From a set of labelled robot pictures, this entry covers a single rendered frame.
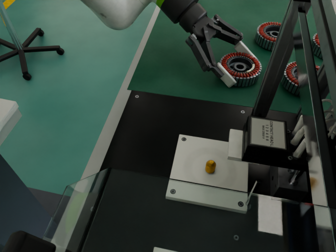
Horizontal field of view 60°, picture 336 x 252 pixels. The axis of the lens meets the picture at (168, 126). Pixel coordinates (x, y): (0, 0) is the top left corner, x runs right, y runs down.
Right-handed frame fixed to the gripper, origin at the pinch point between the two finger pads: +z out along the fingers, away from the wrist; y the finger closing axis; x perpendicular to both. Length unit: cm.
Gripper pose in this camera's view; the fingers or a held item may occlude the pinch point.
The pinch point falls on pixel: (239, 68)
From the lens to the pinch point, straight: 83.0
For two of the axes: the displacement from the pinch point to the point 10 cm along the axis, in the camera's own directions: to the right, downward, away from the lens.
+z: 6.9, 7.2, 0.6
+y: -6.1, 6.2, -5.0
